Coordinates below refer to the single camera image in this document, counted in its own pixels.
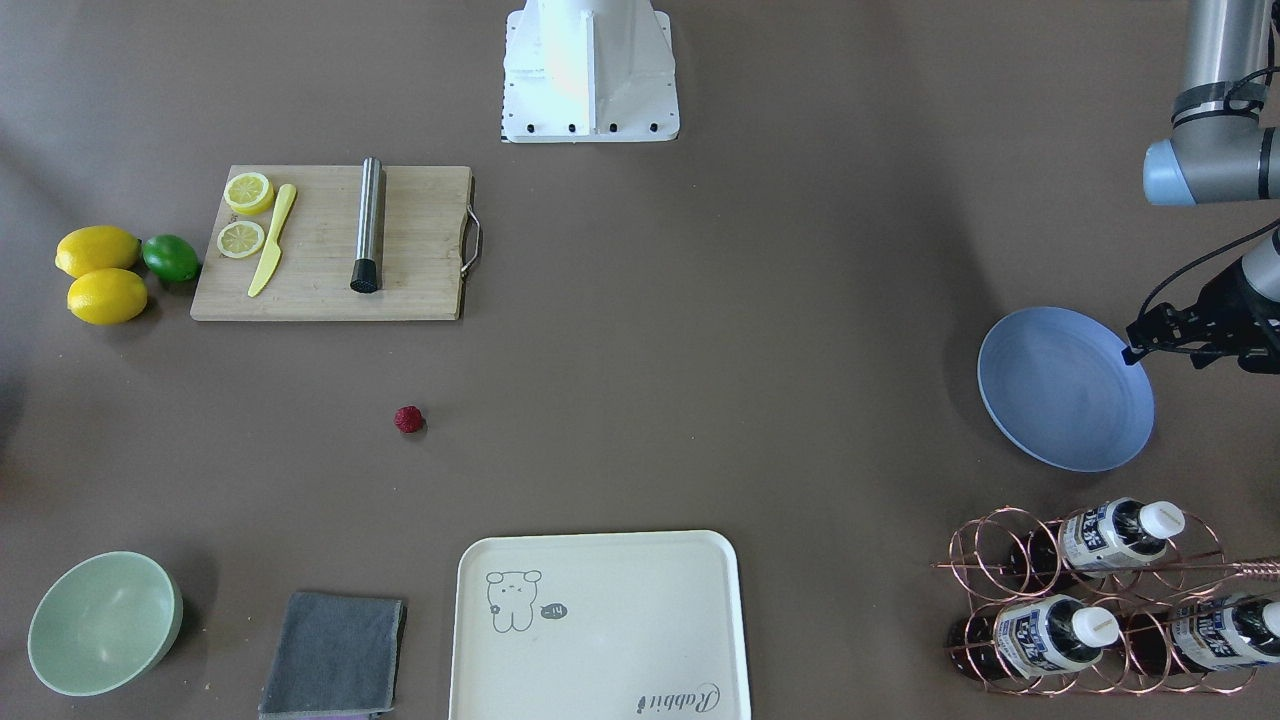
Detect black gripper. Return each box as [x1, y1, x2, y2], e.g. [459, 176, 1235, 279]
[1123, 265, 1279, 375]

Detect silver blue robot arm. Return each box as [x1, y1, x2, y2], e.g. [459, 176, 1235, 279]
[1123, 1, 1279, 374]

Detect blue plastic plate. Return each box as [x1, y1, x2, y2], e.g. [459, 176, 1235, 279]
[975, 306, 1155, 473]

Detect red strawberry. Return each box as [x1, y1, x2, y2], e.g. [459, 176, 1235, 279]
[393, 405, 426, 434]

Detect dark tea bottle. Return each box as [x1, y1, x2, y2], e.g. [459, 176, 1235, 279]
[945, 594, 1121, 683]
[1004, 497, 1187, 592]
[1123, 593, 1279, 676]

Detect cream rabbit tray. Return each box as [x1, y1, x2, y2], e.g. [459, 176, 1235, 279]
[449, 530, 753, 719]

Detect steel muddler black tip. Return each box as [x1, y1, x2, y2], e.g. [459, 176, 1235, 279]
[349, 156, 385, 293]

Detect wooden cutting board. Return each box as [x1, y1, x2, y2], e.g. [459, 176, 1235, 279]
[189, 165, 476, 322]

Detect grey folded cloth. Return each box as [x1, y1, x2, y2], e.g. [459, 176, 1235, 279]
[259, 591, 404, 719]

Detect yellow plastic knife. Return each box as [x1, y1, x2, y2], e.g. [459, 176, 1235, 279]
[247, 183, 297, 299]

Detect lemon half board edge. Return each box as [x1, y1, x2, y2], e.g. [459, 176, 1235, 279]
[223, 170, 276, 217]

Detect lemon half near knife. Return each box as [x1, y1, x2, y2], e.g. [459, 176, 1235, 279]
[216, 220, 268, 259]

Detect green lime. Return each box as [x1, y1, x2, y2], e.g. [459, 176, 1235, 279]
[140, 234, 201, 283]

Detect whole yellow lemon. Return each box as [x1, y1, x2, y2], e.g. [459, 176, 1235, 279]
[54, 225, 140, 278]
[67, 268, 148, 325]

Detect green bowl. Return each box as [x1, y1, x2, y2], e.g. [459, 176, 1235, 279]
[27, 551, 184, 697]

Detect copper wire bottle rack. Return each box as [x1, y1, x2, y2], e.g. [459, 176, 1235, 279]
[940, 506, 1277, 698]

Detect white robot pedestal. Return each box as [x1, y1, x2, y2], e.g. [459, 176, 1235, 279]
[500, 1, 681, 143]

